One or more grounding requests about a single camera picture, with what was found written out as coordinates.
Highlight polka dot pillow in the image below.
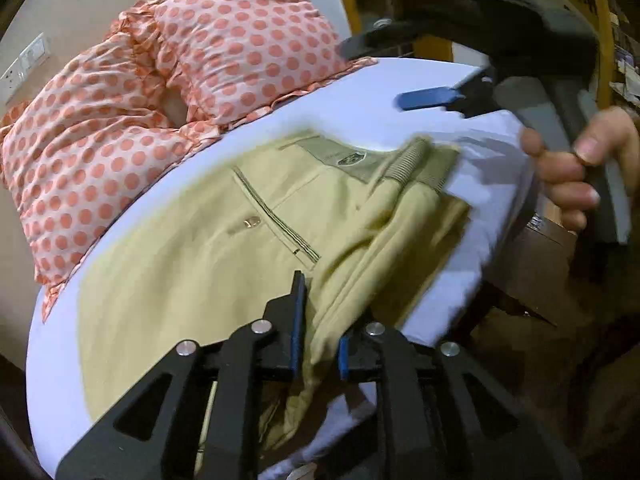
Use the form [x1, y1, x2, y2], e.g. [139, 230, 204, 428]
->
[139, 0, 374, 128]
[1, 0, 220, 318]

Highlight right polka dot pillow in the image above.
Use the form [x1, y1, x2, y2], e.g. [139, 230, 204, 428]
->
[139, 0, 374, 128]

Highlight khaki pants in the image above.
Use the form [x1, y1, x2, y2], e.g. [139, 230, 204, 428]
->
[77, 130, 469, 450]

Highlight white wall switch plate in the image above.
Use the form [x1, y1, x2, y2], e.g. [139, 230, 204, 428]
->
[0, 32, 50, 104]

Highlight person right hand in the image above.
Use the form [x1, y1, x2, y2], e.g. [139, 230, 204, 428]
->
[521, 106, 639, 232]

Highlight left polka dot pillow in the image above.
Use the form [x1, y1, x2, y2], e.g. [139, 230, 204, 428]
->
[1, 0, 220, 318]

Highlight white bed sheet mattress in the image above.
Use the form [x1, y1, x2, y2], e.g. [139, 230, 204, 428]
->
[26, 58, 533, 474]

